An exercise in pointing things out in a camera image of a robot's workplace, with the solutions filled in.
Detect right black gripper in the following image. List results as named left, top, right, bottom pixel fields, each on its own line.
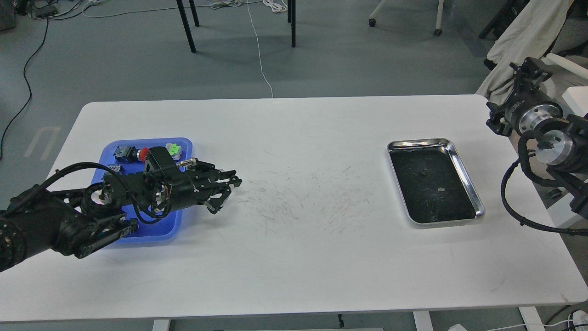
left=486, top=57, right=563, bottom=137

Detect white cable on floor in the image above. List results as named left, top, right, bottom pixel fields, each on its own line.
left=83, top=0, right=288, bottom=98

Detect blue plastic tray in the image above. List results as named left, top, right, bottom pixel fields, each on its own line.
left=98, top=137, right=193, bottom=246

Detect steel tray with black mat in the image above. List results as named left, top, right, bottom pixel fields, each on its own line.
left=387, top=138, right=486, bottom=228

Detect red push button switch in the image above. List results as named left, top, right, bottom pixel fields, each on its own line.
left=113, top=145, right=149, bottom=164

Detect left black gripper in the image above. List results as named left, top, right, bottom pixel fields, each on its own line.
left=154, top=161, right=243, bottom=215

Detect yellow push button switch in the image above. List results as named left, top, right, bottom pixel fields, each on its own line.
left=107, top=164, right=124, bottom=174

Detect black table legs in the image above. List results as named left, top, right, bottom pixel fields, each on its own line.
left=176, top=0, right=297, bottom=53

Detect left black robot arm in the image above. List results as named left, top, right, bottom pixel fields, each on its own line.
left=1, top=146, right=242, bottom=271

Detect black floor cable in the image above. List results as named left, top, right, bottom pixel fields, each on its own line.
left=0, top=0, right=88, bottom=161

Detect green grey switch module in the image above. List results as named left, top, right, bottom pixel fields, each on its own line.
left=165, top=143, right=183, bottom=161

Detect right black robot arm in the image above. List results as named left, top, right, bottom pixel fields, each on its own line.
left=486, top=57, right=588, bottom=237

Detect white chair with beige cloth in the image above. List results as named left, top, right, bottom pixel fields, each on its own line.
left=476, top=0, right=580, bottom=105

